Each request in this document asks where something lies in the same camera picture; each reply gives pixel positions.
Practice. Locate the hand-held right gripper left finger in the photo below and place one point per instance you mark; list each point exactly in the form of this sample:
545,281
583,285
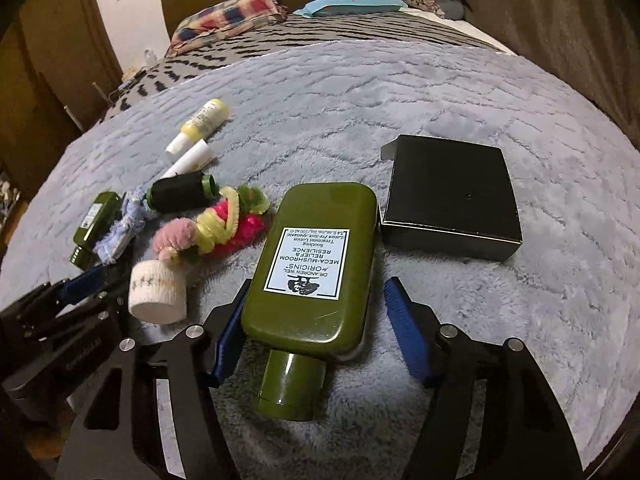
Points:
227,332

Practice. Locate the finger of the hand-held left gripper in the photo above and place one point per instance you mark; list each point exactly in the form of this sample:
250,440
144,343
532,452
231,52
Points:
112,305
82,284

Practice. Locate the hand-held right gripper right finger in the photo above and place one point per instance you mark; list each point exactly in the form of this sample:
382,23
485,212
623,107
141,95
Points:
407,330

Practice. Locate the large green lotion bottle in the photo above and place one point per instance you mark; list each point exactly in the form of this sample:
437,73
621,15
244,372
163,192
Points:
320,230

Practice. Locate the white lip balm tube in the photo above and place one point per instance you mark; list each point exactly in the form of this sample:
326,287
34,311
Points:
192,157

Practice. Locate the yellow bottle with white cap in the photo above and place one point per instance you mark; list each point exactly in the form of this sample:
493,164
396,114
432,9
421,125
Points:
205,117

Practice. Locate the white bandage roll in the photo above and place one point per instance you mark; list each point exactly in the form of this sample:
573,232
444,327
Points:
155,290

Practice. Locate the small green bottle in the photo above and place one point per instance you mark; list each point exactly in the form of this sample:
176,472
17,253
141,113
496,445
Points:
97,220

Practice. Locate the blue white frayed scrunchie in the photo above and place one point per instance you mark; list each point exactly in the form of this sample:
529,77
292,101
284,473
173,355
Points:
125,225

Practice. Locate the pale pink pipe cleaner flower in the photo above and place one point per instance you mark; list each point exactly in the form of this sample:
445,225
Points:
172,237

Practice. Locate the black thread spool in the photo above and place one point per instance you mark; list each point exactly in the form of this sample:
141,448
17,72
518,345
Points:
175,192

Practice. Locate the black cardboard box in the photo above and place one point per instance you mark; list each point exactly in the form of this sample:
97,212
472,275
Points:
450,195

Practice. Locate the brown wooden wardrobe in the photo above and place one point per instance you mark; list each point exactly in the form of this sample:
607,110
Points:
50,60

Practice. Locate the grey fluffy blanket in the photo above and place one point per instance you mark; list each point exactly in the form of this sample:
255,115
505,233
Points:
350,110

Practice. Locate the small clear bottle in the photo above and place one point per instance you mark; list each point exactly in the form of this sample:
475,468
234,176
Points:
148,56

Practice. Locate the plaid pillow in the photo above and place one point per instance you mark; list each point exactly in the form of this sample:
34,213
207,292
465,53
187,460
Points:
225,17

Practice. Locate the white bed sheet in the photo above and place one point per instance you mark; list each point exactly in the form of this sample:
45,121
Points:
470,27

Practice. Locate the grey blanket with dark dashes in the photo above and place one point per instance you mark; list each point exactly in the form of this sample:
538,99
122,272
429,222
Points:
310,30

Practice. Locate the light blue pillow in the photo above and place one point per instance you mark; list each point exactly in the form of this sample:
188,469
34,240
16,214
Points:
350,6

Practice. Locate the brown curtain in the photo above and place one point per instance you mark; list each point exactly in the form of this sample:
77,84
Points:
550,10

